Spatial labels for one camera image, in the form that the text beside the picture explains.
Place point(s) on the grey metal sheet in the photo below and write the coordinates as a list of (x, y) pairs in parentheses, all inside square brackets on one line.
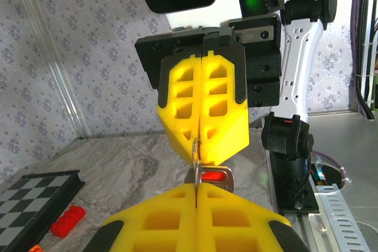
[(354, 151)]

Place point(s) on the silver keyring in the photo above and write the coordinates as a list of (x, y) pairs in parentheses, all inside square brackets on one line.
[(195, 163)]

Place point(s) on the orange curved plastic piece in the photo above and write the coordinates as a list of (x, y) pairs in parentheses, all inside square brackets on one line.
[(36, 248)]

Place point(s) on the small circuit board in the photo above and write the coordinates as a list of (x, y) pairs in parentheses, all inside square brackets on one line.
[(319, 172)]

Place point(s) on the red toy brick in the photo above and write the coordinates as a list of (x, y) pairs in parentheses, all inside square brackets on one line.
[(68, 221)]

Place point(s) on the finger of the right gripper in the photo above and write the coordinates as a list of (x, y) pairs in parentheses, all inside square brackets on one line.
[(172, 128), (233, 134)]

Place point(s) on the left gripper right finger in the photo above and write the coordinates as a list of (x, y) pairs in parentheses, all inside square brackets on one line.
[(236, 222)]

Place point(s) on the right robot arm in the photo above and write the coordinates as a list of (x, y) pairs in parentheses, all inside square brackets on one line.
[(298, 66)]

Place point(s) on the red plastic key tag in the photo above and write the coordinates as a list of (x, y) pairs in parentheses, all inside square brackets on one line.
[(211, 176)]

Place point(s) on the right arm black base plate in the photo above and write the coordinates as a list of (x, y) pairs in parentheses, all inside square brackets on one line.
[(307, 202)]

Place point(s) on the silver key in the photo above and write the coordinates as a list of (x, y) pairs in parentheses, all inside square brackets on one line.
[(228, 179)]

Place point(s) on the black and grey chessboard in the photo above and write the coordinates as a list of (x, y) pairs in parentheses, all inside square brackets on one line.
[(26, 204)]

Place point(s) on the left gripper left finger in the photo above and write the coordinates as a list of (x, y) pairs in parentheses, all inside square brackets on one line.
[(162, 222)]

